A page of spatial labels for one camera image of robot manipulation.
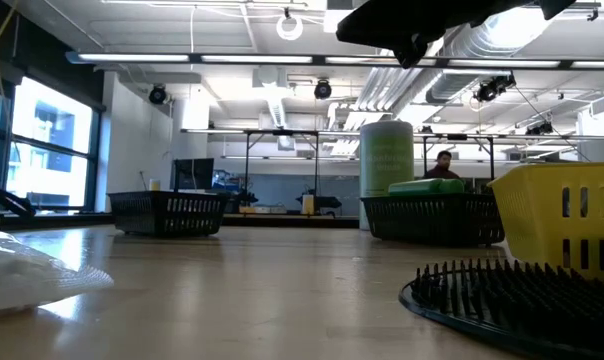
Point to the black background monitor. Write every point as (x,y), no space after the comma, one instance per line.
(192,174)

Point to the cotton swab bag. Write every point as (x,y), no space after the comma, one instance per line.
(22,275)

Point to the yellow cup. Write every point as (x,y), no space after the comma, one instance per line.
(308,202)
(155,185)

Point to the green disinfecting wipes canister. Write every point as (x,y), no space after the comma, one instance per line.
(387,160)

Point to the large window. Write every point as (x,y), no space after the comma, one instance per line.
(52,140)

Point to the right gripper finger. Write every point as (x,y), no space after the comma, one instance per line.
(382,12)
(377,36)

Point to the black oval bristle brush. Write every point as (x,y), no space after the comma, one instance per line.
(522,310)

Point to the black background rig frame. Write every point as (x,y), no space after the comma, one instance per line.
(282,132)
(457,136)

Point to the black background robot arm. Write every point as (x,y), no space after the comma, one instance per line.
(244,197)
(327,201)

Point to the black plastic basket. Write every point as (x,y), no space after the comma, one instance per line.
(167,210)
(432,215)

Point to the green travel bottle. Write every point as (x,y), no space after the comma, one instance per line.
(422,187)

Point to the person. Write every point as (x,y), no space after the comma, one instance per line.
(442,167)

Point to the yellow plastic basket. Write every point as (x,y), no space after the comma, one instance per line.
(542,182)

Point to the long ceiling light bar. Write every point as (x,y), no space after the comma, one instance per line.
(257,59)

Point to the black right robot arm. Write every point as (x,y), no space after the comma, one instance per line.
(557,6)

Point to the round ceiling lamp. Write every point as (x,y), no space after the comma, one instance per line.
(289,37)

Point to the black ceiling camera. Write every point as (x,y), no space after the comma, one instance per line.
(157,94)
(492,89)
(323,89)
(539,129)

